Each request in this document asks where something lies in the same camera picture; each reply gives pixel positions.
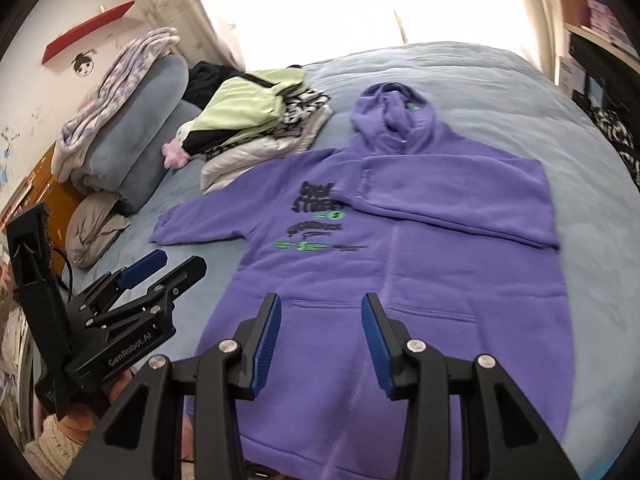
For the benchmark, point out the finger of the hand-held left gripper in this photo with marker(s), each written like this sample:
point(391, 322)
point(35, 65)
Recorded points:
point(170, 282)
point(142, 266)

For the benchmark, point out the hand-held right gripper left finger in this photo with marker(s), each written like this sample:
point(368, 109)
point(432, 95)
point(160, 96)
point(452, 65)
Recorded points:
point(265, 345)

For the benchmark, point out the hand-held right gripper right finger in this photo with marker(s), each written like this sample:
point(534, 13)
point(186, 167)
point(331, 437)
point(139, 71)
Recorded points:
point(375, 345)

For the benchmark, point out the purple printed hoodie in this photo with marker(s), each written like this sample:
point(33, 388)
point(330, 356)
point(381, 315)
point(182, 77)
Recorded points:
point(400, 260)

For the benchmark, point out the person's left forearm knit sleeve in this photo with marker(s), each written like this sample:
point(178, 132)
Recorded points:
point(55, 442)

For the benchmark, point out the person's left hand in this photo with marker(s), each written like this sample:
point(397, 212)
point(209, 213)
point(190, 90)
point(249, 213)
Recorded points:
point(122, 385)

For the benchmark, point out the beige pillow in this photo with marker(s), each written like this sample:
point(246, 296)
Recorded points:
point(95, 230)

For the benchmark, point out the orange wooden cabinet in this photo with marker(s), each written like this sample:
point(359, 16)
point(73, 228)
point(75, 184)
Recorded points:
point(60, 197)

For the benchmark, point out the pink plush toy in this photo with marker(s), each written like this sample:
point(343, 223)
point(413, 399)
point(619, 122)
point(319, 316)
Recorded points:
point(174, 155)

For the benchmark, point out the white puffy jacket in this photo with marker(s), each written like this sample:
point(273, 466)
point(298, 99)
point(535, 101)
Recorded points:
point(240, 165)

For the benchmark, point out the blue-grey folded quilt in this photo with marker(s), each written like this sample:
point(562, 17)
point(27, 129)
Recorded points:
point(135, 125)

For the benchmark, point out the light green black jacket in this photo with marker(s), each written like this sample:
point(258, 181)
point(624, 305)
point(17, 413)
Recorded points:
point(240, 105)

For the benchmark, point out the lilac white patterned blanket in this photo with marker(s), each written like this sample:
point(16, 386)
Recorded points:
point(125, 65)

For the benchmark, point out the black white patterned garment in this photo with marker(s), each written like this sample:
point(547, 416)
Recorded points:
point(300, 105)

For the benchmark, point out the pale floral curtain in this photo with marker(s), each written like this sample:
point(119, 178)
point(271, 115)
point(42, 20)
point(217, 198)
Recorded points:
point(215, 20)

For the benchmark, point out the blue-grey bed blanket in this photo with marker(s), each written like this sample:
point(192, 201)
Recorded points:
point(500, 110)

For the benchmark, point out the black white patterned cloth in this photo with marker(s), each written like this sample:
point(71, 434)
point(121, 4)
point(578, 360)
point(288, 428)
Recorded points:
point(620, 135)

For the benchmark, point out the white printed box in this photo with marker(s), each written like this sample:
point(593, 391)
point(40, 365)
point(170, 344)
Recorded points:
point(570, 72)

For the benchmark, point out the stack of pink boxes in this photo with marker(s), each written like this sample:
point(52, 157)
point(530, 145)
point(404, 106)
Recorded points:
point(605, 17)

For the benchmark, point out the black white wall sticker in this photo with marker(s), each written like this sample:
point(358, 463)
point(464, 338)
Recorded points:
point(82, 64)

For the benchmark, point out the red wall shelf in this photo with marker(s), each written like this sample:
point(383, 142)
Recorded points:
point(85, 35)

